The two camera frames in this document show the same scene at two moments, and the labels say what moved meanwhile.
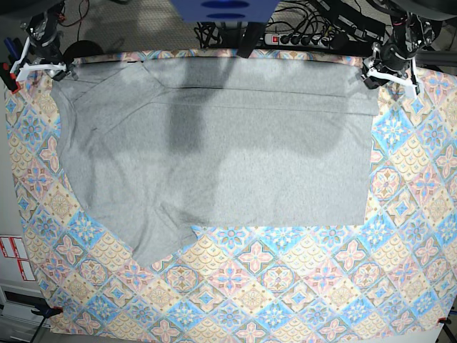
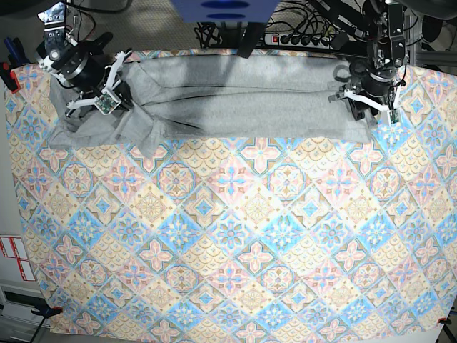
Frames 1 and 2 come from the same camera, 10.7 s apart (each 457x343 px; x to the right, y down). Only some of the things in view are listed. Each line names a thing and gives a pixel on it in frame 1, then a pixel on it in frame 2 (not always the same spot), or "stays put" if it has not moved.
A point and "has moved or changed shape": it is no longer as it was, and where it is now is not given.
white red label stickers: (14, 248) stays put
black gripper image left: (48, 51) -> (87, 69)
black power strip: (298, 40) stays put
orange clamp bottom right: (444, 320) stays put
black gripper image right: (391, 59) -> (377, 83)
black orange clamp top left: (8, 78) stays put
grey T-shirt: (160, 147) has moved or changed shape
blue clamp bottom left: (46, 311) stays put
